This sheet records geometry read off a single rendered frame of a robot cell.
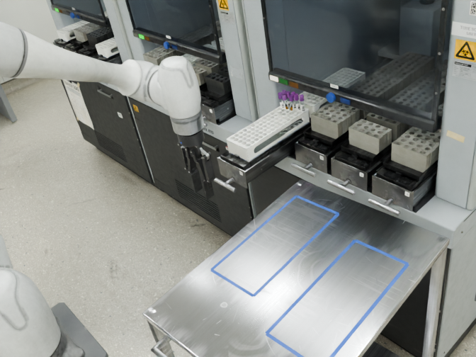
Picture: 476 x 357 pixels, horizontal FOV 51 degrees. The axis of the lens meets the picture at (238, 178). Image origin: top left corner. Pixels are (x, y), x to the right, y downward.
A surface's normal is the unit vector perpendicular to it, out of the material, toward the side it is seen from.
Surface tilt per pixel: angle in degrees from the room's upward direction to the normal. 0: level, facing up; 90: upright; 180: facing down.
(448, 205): 0
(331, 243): 0
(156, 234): 0
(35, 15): 90
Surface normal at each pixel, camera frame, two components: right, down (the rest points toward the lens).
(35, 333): 0.86, 0.16
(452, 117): -0.73, 0.49
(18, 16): 0.66, 0.36
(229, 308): -0.15, -0.80
